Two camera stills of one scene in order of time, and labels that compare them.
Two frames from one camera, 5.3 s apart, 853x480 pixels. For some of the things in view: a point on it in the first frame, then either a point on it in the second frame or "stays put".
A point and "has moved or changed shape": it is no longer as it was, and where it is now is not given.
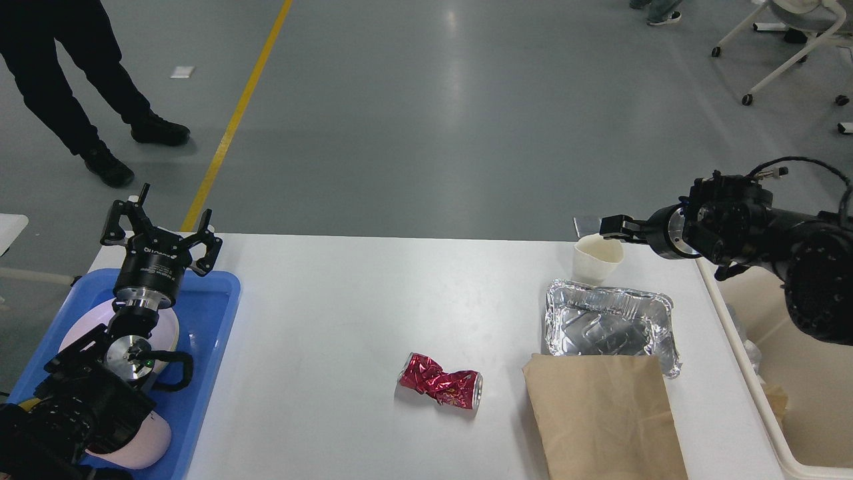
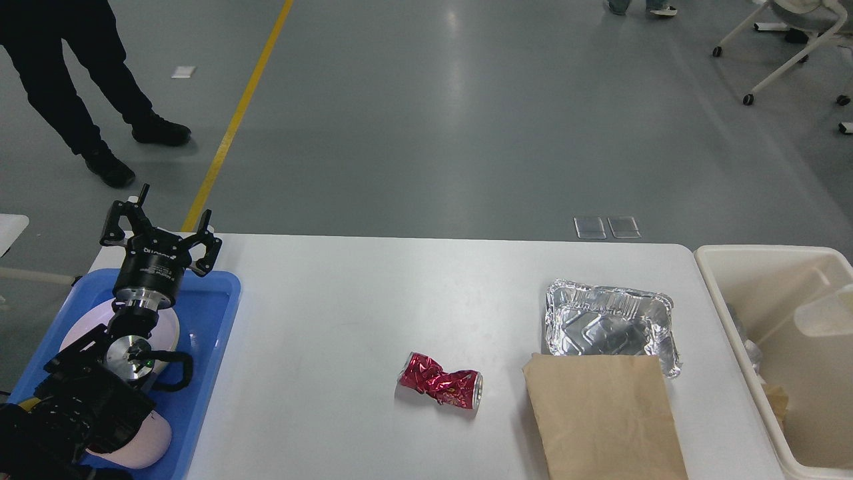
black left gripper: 150,272 stays put
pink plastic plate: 166,340 stays put
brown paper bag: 604,417 stays put
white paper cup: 596,257 has moved or changed shape
